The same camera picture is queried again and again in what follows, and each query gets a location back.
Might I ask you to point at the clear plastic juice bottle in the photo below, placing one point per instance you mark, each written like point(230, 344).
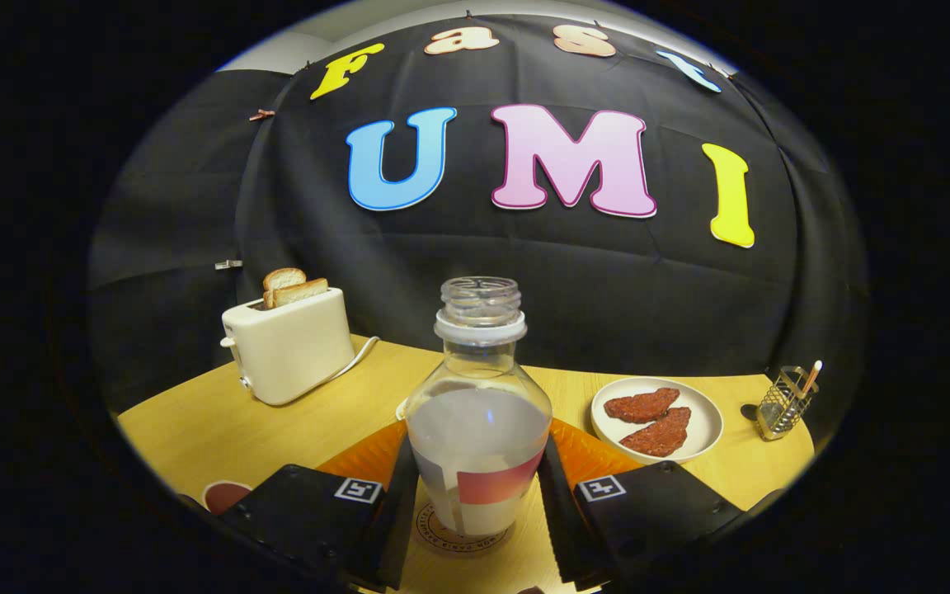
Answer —
point(479, 437)

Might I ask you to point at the white round plate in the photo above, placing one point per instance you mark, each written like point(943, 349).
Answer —
point(706, 421)

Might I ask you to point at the thin stick with white tip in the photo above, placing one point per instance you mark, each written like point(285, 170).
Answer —
point(811, 378)

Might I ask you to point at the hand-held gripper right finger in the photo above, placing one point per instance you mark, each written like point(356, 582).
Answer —
point(556, 528)

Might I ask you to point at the red-brown meat patty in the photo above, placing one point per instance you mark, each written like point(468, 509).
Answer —
point(658, 433)
point(641, 405)

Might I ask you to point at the round cork coaster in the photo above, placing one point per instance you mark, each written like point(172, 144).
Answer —
point(428, 528)

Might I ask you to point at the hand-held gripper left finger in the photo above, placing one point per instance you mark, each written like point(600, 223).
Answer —
point(399, 528)

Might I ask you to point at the wooden table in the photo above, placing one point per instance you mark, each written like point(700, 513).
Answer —
point(195, 429)

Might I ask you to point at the toast slice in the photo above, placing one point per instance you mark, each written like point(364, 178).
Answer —
point(284, 278)
point(302, 291)

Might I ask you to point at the red cloth clip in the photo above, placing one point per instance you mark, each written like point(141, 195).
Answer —
point(261, 115)

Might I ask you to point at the silver cloth clip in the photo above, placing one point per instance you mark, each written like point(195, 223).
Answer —
point(228, 264)

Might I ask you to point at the white divided snack dish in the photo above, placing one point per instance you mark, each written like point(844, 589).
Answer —
point(401, 410)

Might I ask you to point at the white toaster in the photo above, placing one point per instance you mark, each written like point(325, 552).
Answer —
point(293, 355)

